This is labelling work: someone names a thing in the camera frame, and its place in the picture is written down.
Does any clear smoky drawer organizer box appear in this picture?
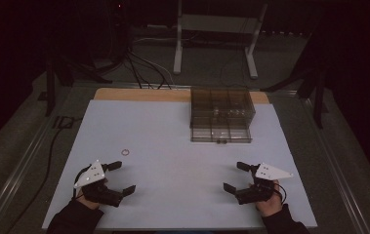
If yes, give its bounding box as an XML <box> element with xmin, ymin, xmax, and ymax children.
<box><xmin>189</xmin><ymin>87</ymin><xmax>257</xmax><ymax>144</ymax></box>

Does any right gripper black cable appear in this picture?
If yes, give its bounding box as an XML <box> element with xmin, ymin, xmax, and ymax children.
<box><xmin>272</xmin><ymin>182</ymin><xmax>288</xmax><ymax>203</ymax></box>

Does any person's right hand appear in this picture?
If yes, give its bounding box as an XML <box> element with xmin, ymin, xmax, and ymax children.
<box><xmin>255</xmin><ymin>179</ymin><xmax>285</xmax><ymax>218</ymax></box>

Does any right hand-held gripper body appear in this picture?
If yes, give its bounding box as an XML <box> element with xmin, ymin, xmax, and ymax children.
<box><xmin>235</xmin><ymin>162</ymin><xmax>294</xmax><ymax>206</ymax></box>

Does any clear drawer with compartments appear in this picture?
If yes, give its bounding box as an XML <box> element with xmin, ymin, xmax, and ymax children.
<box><xmin>190</xmin><ymin>126</ymin><xmax>253</xmax><ymax>144</ymax></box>

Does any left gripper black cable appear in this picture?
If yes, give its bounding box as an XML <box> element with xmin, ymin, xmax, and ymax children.
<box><xmin>71</xmin><ymin>165</ymin><xmax>91</xmax><ymax>200</ymax></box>

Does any aluminium floor rail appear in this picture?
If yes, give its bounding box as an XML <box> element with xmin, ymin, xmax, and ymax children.
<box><xmin>301</xmin><ymin>97</ymin><xmax>370</xmax><ymax>234</ymax></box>
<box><xmin>0</xmin><ymin>116</ymin><xmax>59</xmax><ymax>234</ymax></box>

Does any bundle of black floor cables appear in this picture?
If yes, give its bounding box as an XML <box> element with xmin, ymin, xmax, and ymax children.
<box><xmin>120</xmin><ymin>48</ymin><xmax>174</xmax><ymax>91</ymax></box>

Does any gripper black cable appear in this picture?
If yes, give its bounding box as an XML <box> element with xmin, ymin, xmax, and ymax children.
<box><xmin>71</xmin><ymin>165</ymin><xmax>91</xmax><ymax>200</ymax></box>
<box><xmin>272</xmin><ymin>182</ymin><xmax>288</xmax><ymax>203</ymax></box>

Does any white metal stand frame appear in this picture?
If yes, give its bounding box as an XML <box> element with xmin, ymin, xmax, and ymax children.
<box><xmin>173</xmin><ymin>0</ymin><xmax>268</xmax><ymax>80</ymax></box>

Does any black tripod stand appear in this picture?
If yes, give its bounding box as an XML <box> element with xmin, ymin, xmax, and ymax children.
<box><xmin>43</xmin><ymin>48</ymin><xmax>113</xmax><ymax>117</ymax></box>
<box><xmin>260</xmin><ymin>62</ymin><xmax>332</xmax><ymax>130</ymax></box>

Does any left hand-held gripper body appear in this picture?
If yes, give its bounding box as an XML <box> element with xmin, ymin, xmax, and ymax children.
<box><xmin>73</xmin><ymin>159</ymin><xmax>124</xmax><ymax>208</ymax></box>

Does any person's left hand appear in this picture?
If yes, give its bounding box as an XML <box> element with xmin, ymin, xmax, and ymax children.
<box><xmin>76</xmin><ymin>190</ymin><xmax>103</xmax><ymax>211</ymax></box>

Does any white table sheet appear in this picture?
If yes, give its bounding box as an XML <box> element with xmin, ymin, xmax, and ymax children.
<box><xmin>41</xmin><ymin>98</ymin><xmax>318</xmax><ymax>231</ymax></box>

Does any black floor cable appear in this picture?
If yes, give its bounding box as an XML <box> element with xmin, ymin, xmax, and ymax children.
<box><xmin>6</xmin><ymin>117</ymin><xmax>83</xmax><ymax>234</ymax></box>

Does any white floor cable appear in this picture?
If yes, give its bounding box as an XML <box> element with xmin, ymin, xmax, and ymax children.
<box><xmin>131</xmin><ymin>36</ymin><xmax>175</xmax><ymax>86</ymax></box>

